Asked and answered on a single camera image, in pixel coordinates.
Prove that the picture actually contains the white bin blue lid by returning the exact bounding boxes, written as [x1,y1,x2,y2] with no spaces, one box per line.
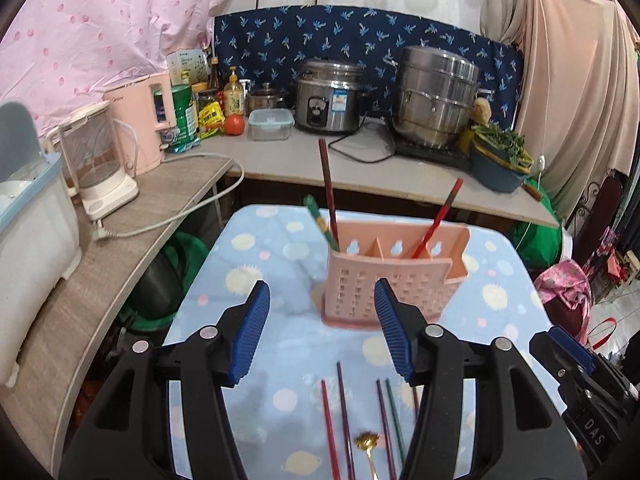
[0,101,83,386]

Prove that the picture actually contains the blue planet-print cloth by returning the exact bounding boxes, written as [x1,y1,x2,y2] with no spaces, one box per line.
[165,204,566,480]

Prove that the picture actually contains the yellow snack packet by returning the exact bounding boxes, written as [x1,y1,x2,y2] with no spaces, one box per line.
[197,101,226,132]

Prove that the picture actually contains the green chopstick yellow band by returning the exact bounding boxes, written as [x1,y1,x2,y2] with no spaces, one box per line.
[303,195,337,252]

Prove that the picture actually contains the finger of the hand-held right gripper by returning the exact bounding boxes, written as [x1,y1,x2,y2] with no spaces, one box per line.
[529,326,601,397]

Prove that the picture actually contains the small steel pot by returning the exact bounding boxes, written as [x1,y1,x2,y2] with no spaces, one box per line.
[246,82,288,111]

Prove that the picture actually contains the dark metal pot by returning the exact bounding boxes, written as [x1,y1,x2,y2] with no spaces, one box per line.
[135,255,186,321]

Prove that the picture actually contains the green cloth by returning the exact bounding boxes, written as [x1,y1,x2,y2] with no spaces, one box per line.
[515,195,566,271]

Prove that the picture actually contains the beige curtain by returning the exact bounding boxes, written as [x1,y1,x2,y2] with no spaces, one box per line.
[480,0,640,221]

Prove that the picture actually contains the black induction cooker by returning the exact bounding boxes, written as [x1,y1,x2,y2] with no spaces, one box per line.
[390,132,476,166]

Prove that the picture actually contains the green leafy vegetables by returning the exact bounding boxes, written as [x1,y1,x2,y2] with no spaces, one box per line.
[472,125,531,166]

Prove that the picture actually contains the white power cable with plug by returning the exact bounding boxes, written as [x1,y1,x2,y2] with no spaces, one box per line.
[91,152,246,243]

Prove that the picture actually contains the wood-grain curved shelf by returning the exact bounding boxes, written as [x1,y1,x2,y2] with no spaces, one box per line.
[0,152,246,461]

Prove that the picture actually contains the glass kettle white base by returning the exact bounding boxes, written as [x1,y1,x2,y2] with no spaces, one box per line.
[46,101,140,222]

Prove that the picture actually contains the pink floral cloth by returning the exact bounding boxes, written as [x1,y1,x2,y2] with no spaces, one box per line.
[535,260,596,311]

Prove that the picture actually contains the navy floral cloth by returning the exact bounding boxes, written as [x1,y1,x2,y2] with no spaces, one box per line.
[212,5,526,131]

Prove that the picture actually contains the clear plastic food container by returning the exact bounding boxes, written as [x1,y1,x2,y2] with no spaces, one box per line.
[248,108,295,141]

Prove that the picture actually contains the large steel steamer pot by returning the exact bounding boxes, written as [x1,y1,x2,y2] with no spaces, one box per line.
[385,45,496,150]

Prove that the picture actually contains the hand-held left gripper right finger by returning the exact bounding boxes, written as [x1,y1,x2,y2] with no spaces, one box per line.
[374,279,586,480]

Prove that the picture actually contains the green tin can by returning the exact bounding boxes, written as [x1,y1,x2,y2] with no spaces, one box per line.
[167,83,201,153]

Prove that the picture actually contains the blue basin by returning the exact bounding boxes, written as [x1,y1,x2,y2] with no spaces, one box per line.
[470,137,533,195]

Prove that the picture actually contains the white green carton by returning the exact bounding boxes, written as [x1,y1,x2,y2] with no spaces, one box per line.
[166,49,211,86]

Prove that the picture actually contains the glass jar dark lid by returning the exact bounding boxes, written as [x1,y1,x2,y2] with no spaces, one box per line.
[192,82,221,111]

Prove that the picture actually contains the gold spoon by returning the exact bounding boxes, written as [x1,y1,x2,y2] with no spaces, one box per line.
[354,430,381,480]

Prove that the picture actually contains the red chopstick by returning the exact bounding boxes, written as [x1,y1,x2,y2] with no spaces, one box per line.
[320,380,342,480]
[412,178,464,258]

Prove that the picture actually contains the pink spotted cloth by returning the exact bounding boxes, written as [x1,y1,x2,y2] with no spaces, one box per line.
[0,0,246,131]

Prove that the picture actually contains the steel rice cooker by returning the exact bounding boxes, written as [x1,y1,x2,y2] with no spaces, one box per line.
[292,59,371,135]

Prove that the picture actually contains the yellow bottle red cap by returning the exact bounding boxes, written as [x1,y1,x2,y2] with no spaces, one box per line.
[223,66,246,117]

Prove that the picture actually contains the dark brown chopstick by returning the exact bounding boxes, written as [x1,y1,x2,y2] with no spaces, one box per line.
[318,140,341,252]

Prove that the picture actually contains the pink perforated utensil holder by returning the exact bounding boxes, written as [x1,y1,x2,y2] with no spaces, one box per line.
[320,222,472,332]

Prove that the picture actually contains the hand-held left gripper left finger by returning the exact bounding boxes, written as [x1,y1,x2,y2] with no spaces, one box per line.
[60,280,271,480]

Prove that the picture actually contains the pink electric kettle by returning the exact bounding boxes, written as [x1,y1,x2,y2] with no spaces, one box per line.
[102,72,177,177]

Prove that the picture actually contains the black power cord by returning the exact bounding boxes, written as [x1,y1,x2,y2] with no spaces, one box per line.
[327,132,398,165]

